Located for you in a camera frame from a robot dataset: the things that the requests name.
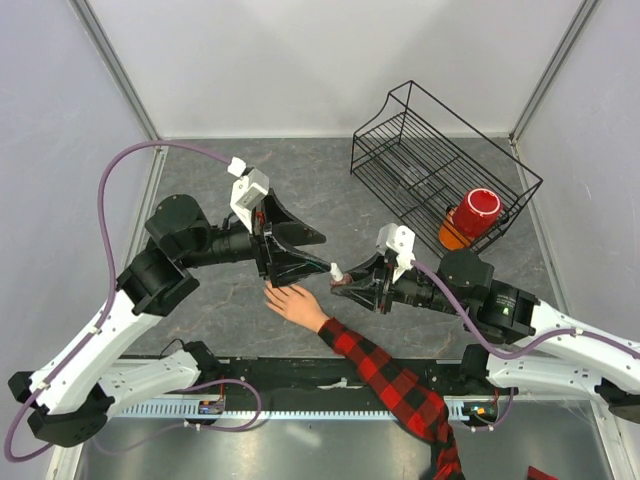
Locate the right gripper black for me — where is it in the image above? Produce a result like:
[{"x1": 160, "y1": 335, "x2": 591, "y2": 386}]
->
[{"x1": 332, "y1": 249, "x2": 467, "y2": 315}]

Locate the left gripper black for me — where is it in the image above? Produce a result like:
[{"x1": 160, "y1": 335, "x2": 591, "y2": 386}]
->
[{"x1": 184, "y1": 187, "x2": 334, "y2": 286}]

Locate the glitter red nail polish bottle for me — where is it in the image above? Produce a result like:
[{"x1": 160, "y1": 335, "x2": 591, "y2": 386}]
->
[{"x1": 330, "y1": 274, "x2": 353, "y2": 287}]

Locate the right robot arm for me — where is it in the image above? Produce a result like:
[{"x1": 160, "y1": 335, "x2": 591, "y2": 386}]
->
[{"x1": 330, "y1": 249, "x2": 639, "y2": 423}]

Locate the red plaid sleeve forearm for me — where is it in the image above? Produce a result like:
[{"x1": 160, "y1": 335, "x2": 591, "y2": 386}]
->
[{"x1": 318, "y1": 318, "x2": 465, "y2": 479}]

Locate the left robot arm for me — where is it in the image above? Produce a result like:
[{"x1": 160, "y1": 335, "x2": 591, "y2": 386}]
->
[{"x1": 8, "y1": 191, "x2": 330, "y2": 447}]

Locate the orange cup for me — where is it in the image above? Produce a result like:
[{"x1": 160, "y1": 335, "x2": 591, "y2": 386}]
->
[{"x1": 438, "y1": 209, "x2": 472, "y2": 251}]

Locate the red mug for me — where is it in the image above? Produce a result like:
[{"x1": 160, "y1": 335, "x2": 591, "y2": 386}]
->
[{"x1": 452, "y1": 187, "x2": 503, "y2": 237}]

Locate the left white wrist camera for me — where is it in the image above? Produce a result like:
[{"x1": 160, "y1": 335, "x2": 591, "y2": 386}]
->
[{"x1": 227, "y1": 157, "x2": 270, "y2": 234}]

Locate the black wire rack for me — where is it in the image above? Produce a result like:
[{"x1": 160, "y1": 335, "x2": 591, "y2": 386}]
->
[{"x1": 350, "y1": 80, "x2": 543, "y2": 256}]

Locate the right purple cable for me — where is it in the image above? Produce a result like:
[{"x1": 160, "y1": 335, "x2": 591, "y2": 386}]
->
[{"x1": 410, "y1": 259, "x2": 640, "y2": 359}]

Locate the purple cable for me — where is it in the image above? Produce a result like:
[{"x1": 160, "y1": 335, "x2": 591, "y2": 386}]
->
[
  {"x1": 410, "y1": 259, "x2": 640, "y2": 359},
  {"x1": 2, "y1": 140, "x2": 236, "y2": 461}
]

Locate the white slotted cable duct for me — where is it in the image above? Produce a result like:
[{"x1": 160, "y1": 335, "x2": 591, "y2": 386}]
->
[{"x1": 119, "y1": 391, "x2": 499, "y2": 421}]

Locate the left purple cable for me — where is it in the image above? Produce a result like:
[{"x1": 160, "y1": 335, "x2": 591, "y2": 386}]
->
[{"x1": 2, "y1": 140, "x2": 236, "y2": 461}]

